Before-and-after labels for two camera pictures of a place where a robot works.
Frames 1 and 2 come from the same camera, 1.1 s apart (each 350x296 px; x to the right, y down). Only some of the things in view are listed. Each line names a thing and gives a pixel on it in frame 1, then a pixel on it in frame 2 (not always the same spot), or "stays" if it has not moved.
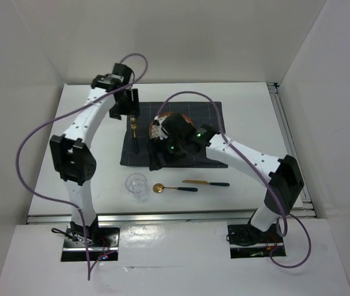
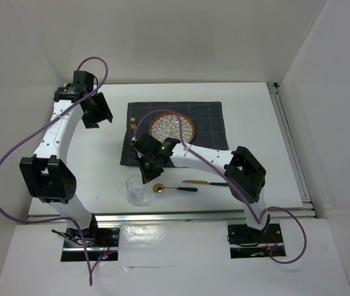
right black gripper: [157, 145] -> [147, 175]
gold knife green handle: [207, 182] stays
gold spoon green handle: [159, 188] stays
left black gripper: [131, 108] -> [104, 112]
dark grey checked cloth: [201, 112] stays
